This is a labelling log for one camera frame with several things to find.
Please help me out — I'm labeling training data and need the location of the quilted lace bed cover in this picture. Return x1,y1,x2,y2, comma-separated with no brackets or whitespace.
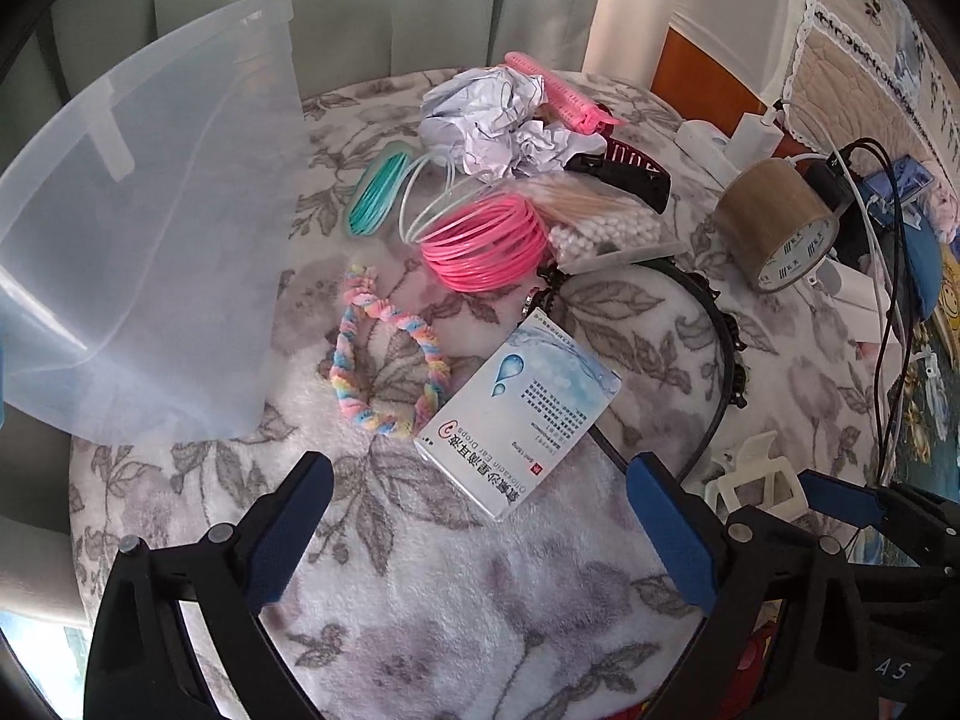
782,0,958,187

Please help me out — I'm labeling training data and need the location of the white cable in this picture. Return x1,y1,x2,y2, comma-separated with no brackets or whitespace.
763,96,913,347

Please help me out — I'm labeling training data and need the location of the black lace headband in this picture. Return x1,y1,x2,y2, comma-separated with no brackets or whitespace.
521,257,747,483

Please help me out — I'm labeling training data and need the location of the pink bangle stack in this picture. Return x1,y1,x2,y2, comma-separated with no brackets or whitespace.
418,193,548,294

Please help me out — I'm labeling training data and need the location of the cotton swab bag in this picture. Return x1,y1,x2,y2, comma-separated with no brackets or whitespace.
506,172,686,275

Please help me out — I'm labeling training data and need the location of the white paper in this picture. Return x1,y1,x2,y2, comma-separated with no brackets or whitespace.
418,67,607,181

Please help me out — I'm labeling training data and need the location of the pastel braided scrunchie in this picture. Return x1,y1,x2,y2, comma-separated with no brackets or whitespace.
327,265,452,439

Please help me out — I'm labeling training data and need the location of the smartphone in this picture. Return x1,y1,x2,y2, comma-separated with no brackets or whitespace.
864,154,934,211

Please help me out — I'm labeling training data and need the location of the teal bangle stack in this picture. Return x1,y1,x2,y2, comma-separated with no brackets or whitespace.
343,142,415,238

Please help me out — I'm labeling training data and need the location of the white blue medicine box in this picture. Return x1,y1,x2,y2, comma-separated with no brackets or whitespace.
415,309,622,520

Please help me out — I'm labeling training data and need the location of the green curtain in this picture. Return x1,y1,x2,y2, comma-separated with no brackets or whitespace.
2,0,597,161

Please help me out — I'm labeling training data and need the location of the black power adapter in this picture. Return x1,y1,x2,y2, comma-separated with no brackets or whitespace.
804,158,869,270

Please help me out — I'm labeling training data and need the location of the white power strip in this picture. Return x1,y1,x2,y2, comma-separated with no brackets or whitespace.
675,121,736,177

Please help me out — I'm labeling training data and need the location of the brown packing tape roll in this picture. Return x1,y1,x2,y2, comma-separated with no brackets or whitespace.
713,158,839,294

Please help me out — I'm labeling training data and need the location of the pink hair roller clip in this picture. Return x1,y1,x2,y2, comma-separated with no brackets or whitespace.
505,50,622,135

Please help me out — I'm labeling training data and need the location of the clear plastic storage bin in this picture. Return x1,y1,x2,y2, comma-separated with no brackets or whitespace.
2,0,308,444

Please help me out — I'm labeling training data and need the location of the white hair claw clip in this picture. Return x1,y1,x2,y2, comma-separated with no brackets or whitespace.
703,431,809,522

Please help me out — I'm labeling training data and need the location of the black cable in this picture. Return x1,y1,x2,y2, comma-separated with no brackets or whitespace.
831,135,928,481

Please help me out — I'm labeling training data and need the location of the floral fleece blanket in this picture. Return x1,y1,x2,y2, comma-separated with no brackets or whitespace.
68,70,877,718

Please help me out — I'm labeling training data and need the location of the wooden bed frame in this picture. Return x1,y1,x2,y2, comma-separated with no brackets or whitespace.
651,28,782,137

